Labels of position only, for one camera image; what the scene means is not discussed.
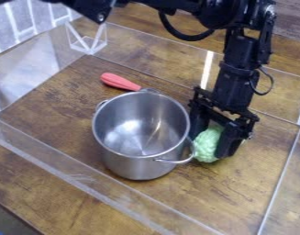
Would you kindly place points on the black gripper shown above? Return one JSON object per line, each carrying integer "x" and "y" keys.
{"x": 224, "y": 105}

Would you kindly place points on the green bumpy gourd toy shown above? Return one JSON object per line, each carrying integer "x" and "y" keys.
{"x": 205, "y": 144}

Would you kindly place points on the silver steel pot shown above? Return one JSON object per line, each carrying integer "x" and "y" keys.
{"x": 140, "y": 128}

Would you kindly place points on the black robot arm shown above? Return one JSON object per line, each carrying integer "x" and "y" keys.
{"x": 247, "y": 20}

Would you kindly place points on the red toy carrot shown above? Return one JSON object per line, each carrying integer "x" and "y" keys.
{"x": 118, "y": 82}

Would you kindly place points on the clear acrylic enclosure wall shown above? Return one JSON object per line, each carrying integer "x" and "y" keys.
{"x": 54, "y": 183}

